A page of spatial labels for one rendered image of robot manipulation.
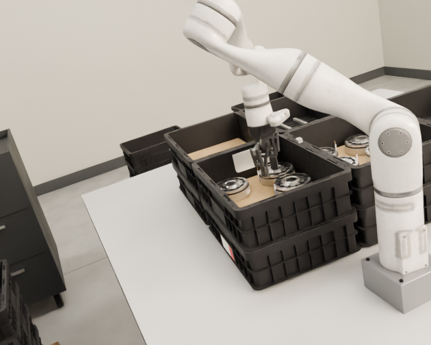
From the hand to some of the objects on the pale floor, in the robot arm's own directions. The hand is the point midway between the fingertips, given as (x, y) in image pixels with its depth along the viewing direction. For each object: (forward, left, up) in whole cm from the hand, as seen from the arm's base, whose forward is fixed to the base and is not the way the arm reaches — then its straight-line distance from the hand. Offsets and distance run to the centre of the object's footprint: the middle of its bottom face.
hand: (269, 168), depth 137 cm
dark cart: (+134, +112, -92) cm, 197 cm away
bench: (+8, -32, -87) cm, 93 cm away
